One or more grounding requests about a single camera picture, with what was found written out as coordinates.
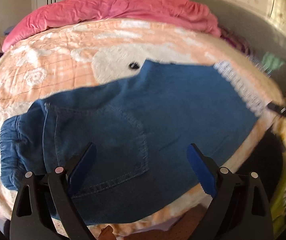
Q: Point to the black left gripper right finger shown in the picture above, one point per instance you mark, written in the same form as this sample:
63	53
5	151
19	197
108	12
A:
239	208

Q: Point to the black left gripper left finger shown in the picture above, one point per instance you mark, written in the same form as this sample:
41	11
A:
43	208

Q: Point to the blue denim pants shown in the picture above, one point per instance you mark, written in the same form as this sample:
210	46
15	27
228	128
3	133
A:
141	127

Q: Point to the grey headboard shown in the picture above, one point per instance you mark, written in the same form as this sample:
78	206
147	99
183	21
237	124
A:
260	34

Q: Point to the striped purple pillow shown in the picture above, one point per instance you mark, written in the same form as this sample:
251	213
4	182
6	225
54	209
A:
236	41

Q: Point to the peach bear bed blanket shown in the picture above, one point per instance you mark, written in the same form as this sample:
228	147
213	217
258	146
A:
93	53

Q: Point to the pink quilt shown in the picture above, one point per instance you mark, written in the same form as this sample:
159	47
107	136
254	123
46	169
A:
182	13

